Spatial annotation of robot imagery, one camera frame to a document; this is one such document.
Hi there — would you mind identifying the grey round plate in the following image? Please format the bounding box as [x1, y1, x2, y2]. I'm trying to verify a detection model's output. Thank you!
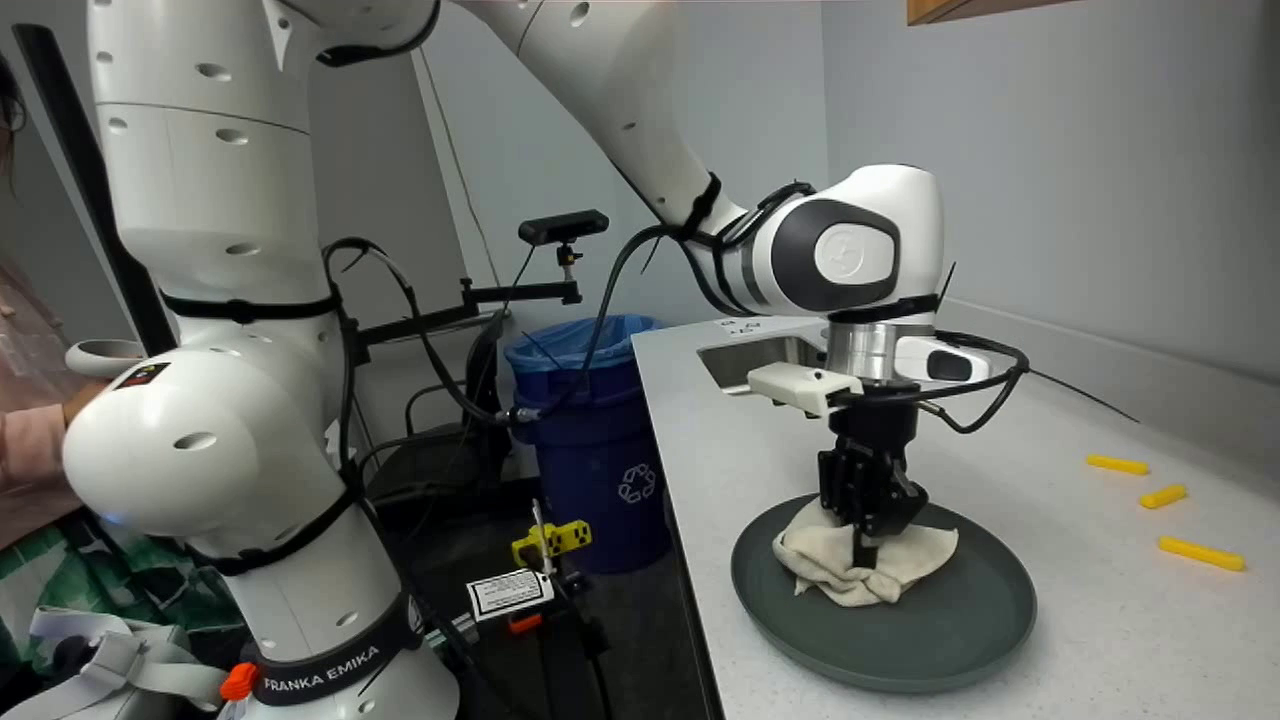
[726, 490, 1039, 697]

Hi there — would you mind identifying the white label tag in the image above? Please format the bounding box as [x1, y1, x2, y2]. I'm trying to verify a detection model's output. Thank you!
[465, 568, 560, 625]

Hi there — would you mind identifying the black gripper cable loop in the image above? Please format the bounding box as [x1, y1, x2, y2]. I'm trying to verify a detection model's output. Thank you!
[917, 329, 1037, 441]

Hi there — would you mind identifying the wooden picture frame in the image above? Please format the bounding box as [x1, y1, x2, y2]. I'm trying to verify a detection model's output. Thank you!
[904, 0, 1072, 29]

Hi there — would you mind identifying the long yellow stick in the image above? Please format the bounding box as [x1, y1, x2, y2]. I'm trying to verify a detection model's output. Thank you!
[1155, 532, 1253, 579]

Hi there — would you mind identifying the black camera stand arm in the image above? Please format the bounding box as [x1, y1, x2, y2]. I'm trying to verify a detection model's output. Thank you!
[351, 238, 592, 351]

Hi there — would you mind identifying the green white patterned cloth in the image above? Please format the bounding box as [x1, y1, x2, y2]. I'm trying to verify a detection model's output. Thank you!
[0, 517, 250, 720]

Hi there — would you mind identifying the short yellow stick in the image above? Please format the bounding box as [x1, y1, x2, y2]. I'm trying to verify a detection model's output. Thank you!
[1082, 452, 1155, 485]
[1134, 480, 1194, 517]

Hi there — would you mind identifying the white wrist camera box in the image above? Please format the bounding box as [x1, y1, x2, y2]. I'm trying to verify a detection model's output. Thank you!
[744, 359, 868, 419]

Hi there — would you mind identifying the black stereo camera bar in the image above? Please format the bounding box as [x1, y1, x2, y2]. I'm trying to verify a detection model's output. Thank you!
[515, 206, 613, 249]

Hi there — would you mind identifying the blue trash bin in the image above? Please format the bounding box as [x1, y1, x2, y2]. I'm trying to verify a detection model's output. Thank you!
[503, 311, 671, 576]

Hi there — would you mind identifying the steel countertop sink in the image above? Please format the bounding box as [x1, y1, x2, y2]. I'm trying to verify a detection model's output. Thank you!
[693, 333, 830, 395]

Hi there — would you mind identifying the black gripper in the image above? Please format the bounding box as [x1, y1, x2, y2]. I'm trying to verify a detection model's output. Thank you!
[811, 382, 932, 568]

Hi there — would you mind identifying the cream white cloth towel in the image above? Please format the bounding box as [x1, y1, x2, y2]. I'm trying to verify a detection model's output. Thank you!
[767, 490, 965, 612]

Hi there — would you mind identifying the yellow clamp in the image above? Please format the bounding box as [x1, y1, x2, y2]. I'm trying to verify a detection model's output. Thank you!
[509, 517, 596, 576]

